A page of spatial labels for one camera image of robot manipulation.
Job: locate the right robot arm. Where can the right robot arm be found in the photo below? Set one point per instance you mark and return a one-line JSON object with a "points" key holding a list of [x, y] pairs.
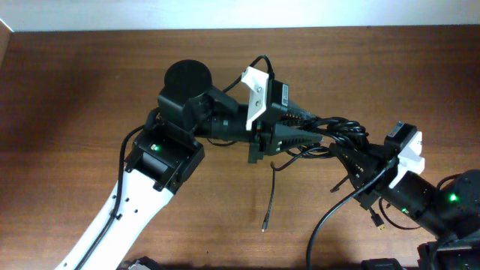
{"points": [[449, 211]]}

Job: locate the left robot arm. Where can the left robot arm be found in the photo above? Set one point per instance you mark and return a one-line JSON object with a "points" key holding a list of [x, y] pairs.
{"points": [[158, 157]]}

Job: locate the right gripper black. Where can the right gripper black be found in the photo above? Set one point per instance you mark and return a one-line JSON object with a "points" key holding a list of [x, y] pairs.
{"points": [[370, 165]]}

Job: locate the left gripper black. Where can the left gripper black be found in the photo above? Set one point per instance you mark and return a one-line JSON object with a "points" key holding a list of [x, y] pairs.
{"points": [[281, 139]]}

